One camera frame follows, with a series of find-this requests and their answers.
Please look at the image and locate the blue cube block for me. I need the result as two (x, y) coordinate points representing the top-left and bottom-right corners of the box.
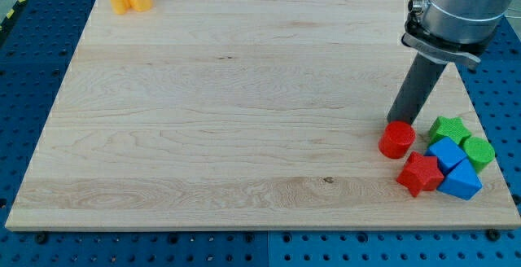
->
(425, 137), (467, 175)

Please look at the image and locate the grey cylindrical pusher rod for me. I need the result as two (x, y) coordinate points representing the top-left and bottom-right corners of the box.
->
(387, 54), (447, 125)

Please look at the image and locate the red cylinder block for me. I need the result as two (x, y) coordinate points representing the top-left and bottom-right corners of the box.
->
(379, 120), (416, 159)

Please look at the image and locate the blue triangle block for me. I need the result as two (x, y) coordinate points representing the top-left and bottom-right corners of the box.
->
(437, 159), (483, 200)

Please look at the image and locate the green star block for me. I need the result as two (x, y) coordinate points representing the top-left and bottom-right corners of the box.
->
(428, 116), (472, 145)

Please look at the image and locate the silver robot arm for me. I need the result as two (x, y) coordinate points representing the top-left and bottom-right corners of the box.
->
(387, 0), (512, 125)

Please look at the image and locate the red star block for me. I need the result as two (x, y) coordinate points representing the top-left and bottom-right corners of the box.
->
(396, 151), (444, 197)

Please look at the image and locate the green cylinder block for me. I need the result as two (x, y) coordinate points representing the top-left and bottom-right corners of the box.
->
(462, 137), (496, 173)

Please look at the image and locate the light wooden board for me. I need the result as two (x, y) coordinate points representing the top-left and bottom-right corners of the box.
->
(6, 0), (520, 232)

